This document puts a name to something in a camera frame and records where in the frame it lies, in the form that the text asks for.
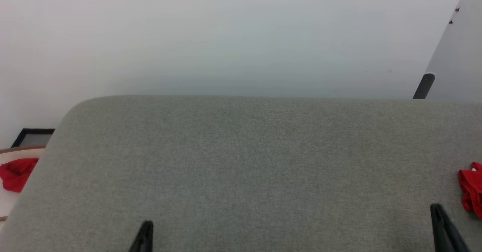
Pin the crumpled red cloth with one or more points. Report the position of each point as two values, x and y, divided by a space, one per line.
17 173

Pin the black metal pole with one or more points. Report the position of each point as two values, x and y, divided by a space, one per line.
424 86

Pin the red and white jersey shirt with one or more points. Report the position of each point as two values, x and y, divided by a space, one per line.
472 191

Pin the black picture frame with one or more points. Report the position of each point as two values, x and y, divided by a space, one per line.
34 131

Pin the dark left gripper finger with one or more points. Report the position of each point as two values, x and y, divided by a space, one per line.
145 239

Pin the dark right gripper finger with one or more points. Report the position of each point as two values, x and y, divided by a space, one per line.
446 233

